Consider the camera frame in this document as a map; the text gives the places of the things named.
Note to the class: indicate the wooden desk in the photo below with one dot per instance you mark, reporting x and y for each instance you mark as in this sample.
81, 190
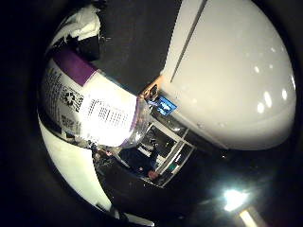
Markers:
152, 90

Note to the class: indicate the bright ceiling light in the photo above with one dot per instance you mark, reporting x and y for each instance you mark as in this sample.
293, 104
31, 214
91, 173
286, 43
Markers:
234, 199

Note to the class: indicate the person in dark clothes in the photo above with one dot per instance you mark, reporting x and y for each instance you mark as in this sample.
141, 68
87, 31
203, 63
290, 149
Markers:
142, 160

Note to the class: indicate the clear bottle with blue cap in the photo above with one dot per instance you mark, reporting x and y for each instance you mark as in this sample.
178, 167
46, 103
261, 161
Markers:
104, 110

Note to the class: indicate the blue-lit computer monitor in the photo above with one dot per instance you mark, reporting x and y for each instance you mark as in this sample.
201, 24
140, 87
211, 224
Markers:
166, 106

